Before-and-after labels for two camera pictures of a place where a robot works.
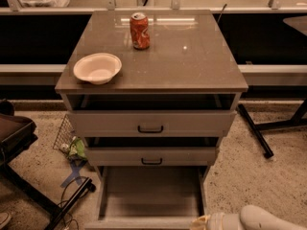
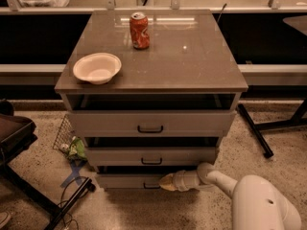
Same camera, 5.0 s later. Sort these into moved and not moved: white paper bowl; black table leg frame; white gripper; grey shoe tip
Moved: white gripper
Not moved: black table leg frame; white paper bowl; grey shoe tip
